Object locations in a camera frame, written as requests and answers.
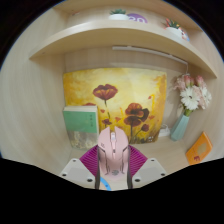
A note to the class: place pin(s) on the pink computer mouse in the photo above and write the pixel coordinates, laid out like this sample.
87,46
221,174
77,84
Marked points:
113,150

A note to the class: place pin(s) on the wooden shelf board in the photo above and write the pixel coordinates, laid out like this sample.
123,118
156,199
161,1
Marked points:
100,33

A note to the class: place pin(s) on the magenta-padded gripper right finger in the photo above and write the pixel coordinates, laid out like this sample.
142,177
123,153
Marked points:
137,160

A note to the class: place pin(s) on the small plant in white pot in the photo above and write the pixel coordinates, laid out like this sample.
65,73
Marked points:
118,15

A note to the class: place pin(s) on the purple round disc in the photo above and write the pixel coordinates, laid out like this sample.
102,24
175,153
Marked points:
137,18

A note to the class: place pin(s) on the teal faceted vase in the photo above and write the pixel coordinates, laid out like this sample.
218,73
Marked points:
179,128

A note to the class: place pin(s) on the red-green plant in white pot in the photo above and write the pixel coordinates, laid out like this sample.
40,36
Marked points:
174,29

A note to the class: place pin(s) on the pink and white flower bouquet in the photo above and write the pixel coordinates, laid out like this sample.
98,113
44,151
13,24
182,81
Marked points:
191,96

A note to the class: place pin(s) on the green and beige book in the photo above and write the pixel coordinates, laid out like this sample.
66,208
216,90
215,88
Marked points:
80,123

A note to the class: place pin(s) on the orange book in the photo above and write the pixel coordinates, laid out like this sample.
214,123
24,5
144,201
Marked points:
199,148

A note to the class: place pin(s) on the white power strip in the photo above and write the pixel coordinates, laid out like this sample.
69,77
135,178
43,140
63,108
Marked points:
164,133

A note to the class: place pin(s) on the yellow poppy flower painting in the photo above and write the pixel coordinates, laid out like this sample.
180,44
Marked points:
133,90

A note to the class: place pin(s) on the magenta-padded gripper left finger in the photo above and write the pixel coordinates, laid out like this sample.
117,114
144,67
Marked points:
88,160

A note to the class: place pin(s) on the white light bar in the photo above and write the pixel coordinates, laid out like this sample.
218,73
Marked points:
150,53

